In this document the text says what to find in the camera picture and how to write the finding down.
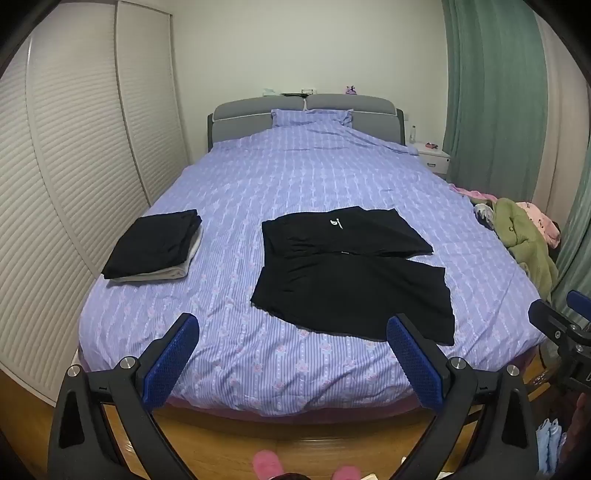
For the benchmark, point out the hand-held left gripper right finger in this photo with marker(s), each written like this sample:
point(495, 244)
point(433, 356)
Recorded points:
point(413, 364)

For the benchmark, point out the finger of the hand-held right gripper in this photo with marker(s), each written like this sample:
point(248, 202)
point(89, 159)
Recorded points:
point(581, 302)
point(549, 318)

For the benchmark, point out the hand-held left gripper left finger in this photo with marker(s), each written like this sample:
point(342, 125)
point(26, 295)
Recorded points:
point(171, 360)

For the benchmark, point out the black pants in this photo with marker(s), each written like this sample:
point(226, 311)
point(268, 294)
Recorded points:
point(351, 286)
point(152, 244)

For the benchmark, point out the folded black pants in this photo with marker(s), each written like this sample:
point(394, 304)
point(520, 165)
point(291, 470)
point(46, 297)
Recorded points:
point(152, 244)

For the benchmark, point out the person's right hand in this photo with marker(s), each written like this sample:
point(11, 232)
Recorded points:
point(582, 424)

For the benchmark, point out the green jacket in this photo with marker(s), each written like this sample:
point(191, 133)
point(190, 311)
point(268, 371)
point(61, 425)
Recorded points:
point(526, 240)

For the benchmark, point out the light blue cloth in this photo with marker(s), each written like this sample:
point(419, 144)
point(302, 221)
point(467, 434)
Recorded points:
point(550, 438)

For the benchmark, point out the pink garment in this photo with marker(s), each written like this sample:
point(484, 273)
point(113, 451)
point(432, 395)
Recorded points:
point(545, 226)

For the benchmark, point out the folded white cloth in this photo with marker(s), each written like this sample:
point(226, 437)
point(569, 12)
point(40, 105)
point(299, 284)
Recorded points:
point(178, 270)

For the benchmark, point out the grey white patterned cloth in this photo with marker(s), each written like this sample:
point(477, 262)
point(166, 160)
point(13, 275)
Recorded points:
point(484, 216)

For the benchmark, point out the pink slipper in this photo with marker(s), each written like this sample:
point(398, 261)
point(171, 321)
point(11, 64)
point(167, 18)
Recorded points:
point(346, 473)
point(265, 466)

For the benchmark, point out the pink cloth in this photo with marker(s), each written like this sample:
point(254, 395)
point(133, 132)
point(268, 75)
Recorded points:
point(471, 193)

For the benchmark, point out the purple floral bedsheet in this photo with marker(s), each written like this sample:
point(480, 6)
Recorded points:
point(258, 184)

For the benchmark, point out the white nightstand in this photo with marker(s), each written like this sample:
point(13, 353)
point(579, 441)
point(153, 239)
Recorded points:
point(434, 159)

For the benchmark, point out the white louvered wardrobe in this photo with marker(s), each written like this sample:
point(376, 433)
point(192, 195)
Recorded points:
point(69, 161)

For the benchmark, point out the small clear bottle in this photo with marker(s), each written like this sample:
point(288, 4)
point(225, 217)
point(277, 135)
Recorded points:
point(412, 134)

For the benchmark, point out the green curtain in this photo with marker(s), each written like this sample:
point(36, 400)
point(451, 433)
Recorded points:
point(489, 83)

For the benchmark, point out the grey bed headboard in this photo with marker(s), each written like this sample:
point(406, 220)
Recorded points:
point(240, 117)

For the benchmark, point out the purple striped pillow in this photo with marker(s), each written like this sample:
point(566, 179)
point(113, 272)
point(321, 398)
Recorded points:
point(309, 117)

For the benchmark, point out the small purple toy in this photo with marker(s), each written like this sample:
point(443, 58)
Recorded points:
point(351, 90)

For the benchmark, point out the flat black item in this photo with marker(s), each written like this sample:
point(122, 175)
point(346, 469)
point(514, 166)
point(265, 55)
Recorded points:
point(293, 94)

